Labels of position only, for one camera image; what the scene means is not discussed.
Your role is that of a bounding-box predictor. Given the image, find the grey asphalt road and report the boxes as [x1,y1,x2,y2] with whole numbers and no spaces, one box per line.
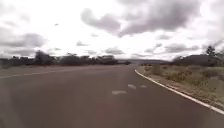
[0,64,224,128]

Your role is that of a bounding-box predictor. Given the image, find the row of trees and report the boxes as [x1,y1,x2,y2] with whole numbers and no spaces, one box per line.
[0,50,132,69]

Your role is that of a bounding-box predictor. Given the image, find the white dashed centre line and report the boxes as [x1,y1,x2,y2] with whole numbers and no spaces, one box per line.
[0,67,101,80]

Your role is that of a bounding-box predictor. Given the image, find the white edge line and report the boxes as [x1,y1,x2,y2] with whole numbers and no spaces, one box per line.
[134,68,224,115]

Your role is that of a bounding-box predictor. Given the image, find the dry grass verge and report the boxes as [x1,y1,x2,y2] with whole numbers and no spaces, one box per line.
[136,63,224,111]

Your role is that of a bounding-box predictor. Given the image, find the distant hills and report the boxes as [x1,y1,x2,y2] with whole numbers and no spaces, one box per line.
[118,54,224,67]

